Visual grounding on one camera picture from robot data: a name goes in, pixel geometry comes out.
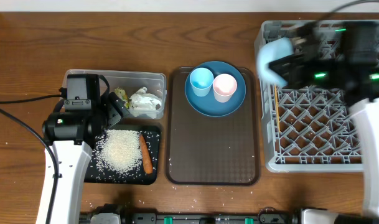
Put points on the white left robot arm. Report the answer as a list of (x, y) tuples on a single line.
[(70, 139)]

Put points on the grey dishwasher rack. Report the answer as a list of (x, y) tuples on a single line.
[(316, 133)]

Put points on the white napkin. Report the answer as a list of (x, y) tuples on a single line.
[(144, 104)]

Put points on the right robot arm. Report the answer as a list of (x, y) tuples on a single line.
[(358, 46)]

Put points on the wooden chopstick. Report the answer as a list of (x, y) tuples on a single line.
[(277, 107)]

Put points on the light blue cup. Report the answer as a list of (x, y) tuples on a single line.
[(201, 81)]

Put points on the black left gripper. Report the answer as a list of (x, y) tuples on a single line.
[(122, 111)]

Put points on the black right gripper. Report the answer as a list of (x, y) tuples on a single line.
[(295, 66)]

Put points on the brown plastic tray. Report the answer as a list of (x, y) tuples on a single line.
[(204, 150)]

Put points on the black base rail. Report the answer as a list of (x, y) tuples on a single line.
[(112, 213)]

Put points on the light blue bowl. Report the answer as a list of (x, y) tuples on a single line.
[(270, 52)]

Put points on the orange carrot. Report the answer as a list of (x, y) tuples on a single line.
[(147, 162)]

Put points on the black plastic tray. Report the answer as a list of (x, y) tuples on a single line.
[(137, 176)]

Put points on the white rice pile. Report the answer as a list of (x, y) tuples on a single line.
[(118, 151)]

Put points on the dark blue plate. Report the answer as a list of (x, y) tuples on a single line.
[(208, 105)]

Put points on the green food wrapper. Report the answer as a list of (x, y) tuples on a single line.
[(120, 92)]

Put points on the clear plastic bin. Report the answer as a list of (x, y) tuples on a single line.
[(131, 82)]

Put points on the pink cup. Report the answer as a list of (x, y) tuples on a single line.
[(224, 86)]

